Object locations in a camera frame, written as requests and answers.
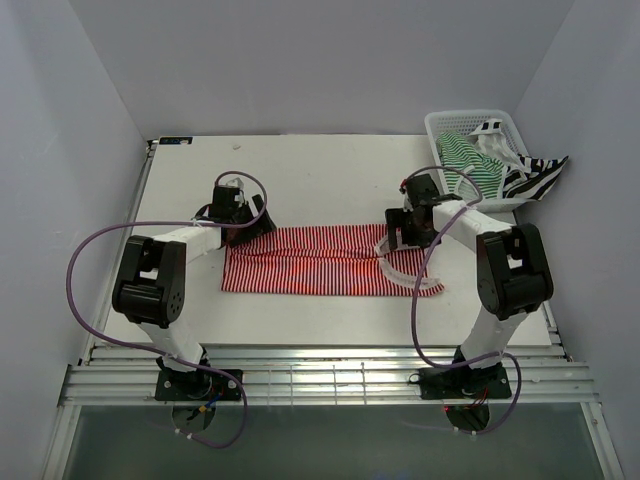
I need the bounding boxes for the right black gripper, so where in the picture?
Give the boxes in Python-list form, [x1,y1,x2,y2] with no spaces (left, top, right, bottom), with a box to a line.
[385,206,442,252]

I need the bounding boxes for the red white striped tank top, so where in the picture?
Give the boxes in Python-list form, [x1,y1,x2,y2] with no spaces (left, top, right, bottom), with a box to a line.
[221,224,424,297]

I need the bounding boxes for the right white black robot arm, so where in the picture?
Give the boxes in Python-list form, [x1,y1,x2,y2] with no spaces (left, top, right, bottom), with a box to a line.
[385,174,554,397]

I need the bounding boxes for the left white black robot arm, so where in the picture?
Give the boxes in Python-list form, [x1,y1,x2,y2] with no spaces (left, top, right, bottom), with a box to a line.
[112,178,276,400]

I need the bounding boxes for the green white striped tank top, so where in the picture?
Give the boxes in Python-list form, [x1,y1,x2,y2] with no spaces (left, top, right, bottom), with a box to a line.
[436,132,507,200]

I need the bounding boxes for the black white striped tank top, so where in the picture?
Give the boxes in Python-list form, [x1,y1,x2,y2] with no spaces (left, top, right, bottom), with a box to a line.
[470,118,570,201]

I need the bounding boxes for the white plastic basket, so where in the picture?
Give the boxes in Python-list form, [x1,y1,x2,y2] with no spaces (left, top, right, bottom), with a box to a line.
[424,109,532,213]

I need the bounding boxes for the blue label sticker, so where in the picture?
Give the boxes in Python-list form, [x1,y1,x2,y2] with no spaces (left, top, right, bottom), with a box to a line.
[158,136,193,145]

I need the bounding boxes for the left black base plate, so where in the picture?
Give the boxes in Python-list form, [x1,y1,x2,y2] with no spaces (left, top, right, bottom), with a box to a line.
[154,369,244,402]

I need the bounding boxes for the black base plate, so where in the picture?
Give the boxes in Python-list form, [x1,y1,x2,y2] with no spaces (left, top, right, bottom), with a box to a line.
[409,363,512,400]
[154,369,244,402]

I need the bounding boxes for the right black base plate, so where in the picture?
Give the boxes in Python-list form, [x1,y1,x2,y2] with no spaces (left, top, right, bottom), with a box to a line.
[409,363,512,400]

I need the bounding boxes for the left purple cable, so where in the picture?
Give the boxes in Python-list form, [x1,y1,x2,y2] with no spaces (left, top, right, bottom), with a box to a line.
[66,170,269,449]

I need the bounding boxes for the aluminium frame rail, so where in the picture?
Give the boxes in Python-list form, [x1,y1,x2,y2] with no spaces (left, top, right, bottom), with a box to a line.
[59,344,599,406]

